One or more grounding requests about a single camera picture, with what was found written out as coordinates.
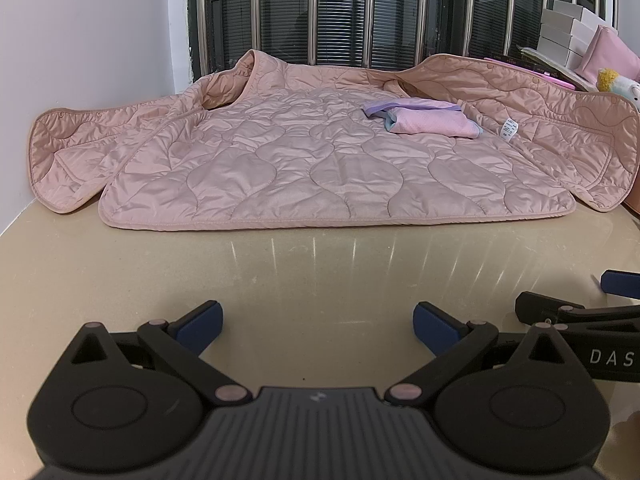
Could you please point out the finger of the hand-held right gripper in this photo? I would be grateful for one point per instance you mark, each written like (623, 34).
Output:
(620, 281)
(555, 310)

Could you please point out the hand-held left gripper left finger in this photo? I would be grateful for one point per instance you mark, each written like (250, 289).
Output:
(200, 326)

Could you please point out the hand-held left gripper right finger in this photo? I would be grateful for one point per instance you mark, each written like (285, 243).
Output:
(436, 326)

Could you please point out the pink quilted jacket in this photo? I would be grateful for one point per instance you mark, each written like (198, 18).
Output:
(300, 160)

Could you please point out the pink garment with purple trim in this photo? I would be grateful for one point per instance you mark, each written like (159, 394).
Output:
(430, 120)

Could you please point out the plush toy with yellow hair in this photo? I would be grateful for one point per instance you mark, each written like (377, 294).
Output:
(622, 87)

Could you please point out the pink cushion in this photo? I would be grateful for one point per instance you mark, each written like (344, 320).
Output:
(607, 55)

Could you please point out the stack of books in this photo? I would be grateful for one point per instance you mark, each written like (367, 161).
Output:
(525, 60)

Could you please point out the stack of white boxes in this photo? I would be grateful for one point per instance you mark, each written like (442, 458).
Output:
(562, 30)

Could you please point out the metal window grille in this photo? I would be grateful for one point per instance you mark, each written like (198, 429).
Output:
(312, 10)

